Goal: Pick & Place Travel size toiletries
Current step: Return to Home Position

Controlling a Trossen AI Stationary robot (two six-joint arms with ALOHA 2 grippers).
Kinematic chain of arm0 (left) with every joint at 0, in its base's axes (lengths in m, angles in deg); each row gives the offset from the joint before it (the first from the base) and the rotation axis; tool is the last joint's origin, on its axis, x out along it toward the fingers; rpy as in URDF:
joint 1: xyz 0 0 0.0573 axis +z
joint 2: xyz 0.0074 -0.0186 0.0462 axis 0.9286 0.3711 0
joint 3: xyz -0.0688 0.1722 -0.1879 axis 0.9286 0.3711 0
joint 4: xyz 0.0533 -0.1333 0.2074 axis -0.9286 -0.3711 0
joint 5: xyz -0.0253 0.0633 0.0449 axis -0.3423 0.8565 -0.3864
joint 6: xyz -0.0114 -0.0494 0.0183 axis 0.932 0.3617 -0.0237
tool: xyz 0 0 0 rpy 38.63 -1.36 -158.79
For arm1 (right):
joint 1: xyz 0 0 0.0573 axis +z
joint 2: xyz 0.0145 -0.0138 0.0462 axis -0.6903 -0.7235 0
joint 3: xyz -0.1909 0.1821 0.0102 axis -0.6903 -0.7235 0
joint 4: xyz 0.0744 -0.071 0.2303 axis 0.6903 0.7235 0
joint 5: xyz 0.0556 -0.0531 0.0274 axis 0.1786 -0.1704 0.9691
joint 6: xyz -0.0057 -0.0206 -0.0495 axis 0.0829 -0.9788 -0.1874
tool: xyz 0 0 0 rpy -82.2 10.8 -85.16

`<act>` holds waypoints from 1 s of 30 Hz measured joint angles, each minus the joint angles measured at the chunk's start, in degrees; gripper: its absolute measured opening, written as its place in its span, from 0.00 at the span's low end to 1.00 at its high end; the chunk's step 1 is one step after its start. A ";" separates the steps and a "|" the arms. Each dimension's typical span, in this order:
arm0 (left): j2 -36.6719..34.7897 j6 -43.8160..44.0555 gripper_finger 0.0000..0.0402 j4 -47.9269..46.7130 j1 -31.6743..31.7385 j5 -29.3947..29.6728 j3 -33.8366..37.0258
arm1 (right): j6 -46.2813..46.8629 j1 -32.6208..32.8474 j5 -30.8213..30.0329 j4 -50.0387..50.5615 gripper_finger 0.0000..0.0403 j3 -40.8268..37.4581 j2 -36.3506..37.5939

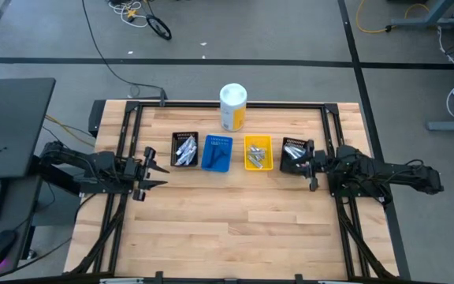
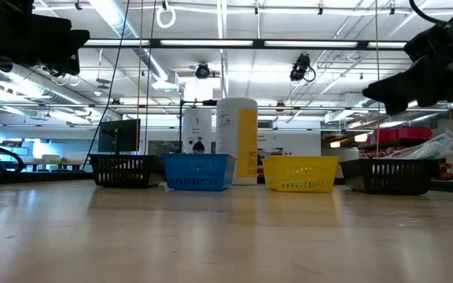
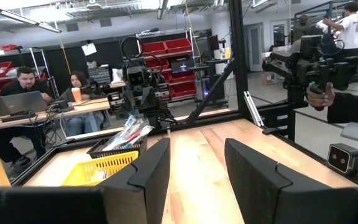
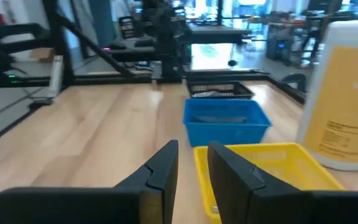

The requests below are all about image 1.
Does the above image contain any black table corner bracket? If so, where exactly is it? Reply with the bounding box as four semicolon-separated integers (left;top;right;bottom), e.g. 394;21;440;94
87;99;106;138

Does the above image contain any yellow floor cable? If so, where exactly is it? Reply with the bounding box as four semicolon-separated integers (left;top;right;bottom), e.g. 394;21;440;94
355;0;431;35

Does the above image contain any blue plastic basket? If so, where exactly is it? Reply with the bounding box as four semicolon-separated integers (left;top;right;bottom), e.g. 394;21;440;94
200;134;234;174

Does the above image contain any white yellow wipes canister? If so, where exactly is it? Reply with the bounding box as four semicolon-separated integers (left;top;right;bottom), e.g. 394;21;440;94
219;82;248;133

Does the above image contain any black basket with toothbrushes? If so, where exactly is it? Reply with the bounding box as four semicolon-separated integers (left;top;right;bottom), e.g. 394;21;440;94
279;136;311;175

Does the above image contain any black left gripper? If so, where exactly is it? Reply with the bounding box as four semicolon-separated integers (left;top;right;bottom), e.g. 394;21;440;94
131;146;171;203

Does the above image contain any dark grey desk top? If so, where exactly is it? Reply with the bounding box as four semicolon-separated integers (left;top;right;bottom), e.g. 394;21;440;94
0;77;57;181

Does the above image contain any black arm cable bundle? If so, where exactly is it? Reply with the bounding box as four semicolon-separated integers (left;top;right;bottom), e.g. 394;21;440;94
335;196;400;279
69;192;130;276

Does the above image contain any black computer mouse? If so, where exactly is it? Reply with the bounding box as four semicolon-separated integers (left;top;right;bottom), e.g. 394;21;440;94
0;230;18;270

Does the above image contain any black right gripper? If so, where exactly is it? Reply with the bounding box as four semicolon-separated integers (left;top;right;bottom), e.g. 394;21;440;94
292;138;333;192

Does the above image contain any long black floor cable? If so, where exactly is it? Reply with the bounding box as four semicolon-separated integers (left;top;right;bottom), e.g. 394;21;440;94
81;0;169;107

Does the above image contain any white cable bundle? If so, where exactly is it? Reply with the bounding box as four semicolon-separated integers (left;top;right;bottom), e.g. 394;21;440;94
107;0;150;28

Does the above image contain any grey desk foot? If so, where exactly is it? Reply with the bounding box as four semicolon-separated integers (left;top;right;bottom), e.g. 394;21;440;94
426;119;454;133

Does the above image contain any black coiled cable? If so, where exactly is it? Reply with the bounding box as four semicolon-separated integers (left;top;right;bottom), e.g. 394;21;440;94
145;13;173;42

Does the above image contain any dark keyboard desk surface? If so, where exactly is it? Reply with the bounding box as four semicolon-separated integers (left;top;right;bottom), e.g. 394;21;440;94
0;175;43;277

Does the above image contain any grey stand base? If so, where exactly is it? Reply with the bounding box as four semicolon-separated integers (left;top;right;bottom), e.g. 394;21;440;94
388;0;454;29

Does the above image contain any black basket with toothpaste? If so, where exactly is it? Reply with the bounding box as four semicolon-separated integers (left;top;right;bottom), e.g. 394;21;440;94
169;131;199;168

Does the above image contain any yellow plastic basket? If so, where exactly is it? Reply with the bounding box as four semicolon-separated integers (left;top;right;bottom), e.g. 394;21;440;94
243;134;274;172

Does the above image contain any thin yellow cable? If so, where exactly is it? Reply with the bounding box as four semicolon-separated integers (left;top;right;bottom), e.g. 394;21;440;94
44;114;96;148

